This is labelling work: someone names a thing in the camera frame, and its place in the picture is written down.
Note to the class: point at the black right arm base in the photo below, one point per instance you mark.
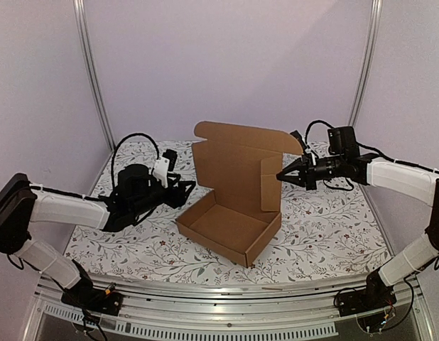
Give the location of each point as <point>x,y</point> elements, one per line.
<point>351,301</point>

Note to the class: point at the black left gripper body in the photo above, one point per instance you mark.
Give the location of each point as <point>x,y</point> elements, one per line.
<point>146,203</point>

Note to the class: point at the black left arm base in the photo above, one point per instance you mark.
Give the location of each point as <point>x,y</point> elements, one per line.
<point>95,298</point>

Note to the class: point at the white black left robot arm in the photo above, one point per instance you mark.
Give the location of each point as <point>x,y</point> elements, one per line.
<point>22,203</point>

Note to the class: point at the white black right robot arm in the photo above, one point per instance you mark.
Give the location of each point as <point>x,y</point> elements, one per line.
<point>380,171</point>

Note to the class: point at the aluminium front rail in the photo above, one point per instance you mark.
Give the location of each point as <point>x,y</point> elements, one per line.
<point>153,310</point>

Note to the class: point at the right aluminium frame post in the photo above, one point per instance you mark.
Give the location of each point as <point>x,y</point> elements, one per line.
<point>372,35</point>

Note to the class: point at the brown cardboard box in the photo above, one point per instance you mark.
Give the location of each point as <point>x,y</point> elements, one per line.
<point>242,211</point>

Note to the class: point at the floral white table mat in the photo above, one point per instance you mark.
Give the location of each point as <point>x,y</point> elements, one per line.
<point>325,233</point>

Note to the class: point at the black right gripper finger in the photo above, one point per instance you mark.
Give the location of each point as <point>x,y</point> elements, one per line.
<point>294,179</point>
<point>293,171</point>

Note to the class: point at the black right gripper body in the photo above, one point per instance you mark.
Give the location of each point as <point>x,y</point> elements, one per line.
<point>309,175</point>

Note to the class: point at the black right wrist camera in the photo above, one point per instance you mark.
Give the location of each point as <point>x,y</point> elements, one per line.
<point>308,152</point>

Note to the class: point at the left aluminium frame post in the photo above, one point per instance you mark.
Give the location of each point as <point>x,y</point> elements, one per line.
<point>92,77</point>

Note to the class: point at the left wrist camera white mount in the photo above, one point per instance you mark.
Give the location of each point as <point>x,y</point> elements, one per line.
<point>164,165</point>

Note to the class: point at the aluminium frame post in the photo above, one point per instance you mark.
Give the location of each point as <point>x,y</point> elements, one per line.
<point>372,35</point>
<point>92,77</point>

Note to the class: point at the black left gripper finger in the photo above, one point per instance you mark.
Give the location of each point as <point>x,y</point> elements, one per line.
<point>182,191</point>
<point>173,178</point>

